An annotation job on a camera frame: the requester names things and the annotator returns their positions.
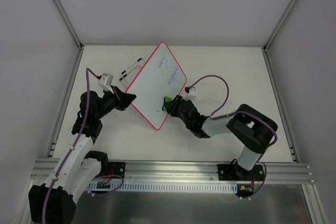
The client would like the aluminium corner post left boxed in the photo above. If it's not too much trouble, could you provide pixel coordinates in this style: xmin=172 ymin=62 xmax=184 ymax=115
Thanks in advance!
xmin=52 ymin=0 xmax=82 ymax=50

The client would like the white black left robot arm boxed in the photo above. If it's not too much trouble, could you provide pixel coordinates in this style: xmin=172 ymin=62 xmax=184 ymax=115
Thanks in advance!
xmin=28 ymin=86 xmax=136 ymax=223

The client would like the white slotted cable duct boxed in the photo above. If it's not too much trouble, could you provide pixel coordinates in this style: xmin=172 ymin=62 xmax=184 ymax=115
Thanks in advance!
xmin=85 ymin=181 xmax=238 ymax=194

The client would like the aluminium right side rail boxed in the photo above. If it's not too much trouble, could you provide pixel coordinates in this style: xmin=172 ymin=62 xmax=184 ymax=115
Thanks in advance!
xmin=262 ymin=48 xmax=300 ymax=163

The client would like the green bone-shaped eraser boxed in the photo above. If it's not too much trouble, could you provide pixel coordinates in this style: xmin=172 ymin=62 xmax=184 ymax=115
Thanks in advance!
xmin=162 ymin=97 xmax=172 ymax=112

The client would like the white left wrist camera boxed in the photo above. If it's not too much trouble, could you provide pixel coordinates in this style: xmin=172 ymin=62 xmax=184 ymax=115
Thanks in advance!
xmin=98 ymin=73 xmax=113 ymax=92

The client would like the aluminium corner post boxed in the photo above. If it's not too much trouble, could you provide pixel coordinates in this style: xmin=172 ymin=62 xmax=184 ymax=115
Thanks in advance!
xmin=52 ymin=0 xmax=82 ymax=50
xmin=263 ymin=0 xmax=299 ymax=52

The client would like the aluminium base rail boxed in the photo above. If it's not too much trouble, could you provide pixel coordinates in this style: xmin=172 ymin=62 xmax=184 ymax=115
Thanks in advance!
xmin=30 ymin=158 xmax=314 ymax=186

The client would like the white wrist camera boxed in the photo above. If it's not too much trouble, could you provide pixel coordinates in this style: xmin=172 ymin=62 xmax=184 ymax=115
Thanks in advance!
xmin=183 ymin=87 xmax=198 ymax=101
xmin=98 ymin=73 xmax=113 ymax=92

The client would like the pink framed whiteboard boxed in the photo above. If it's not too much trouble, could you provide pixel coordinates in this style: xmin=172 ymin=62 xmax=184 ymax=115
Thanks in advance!
xmin=125 ymin=41 xmax=187 ymax=130

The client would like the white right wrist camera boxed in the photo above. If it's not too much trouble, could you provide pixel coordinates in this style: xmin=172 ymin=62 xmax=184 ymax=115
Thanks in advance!
xmin=183 ymin=87 xmax=198 ymax=101

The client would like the aluminium corner post right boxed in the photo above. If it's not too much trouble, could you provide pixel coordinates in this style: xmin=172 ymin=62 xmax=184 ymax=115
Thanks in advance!
xmin=263 ymin=0 xmax=299 ymax=52

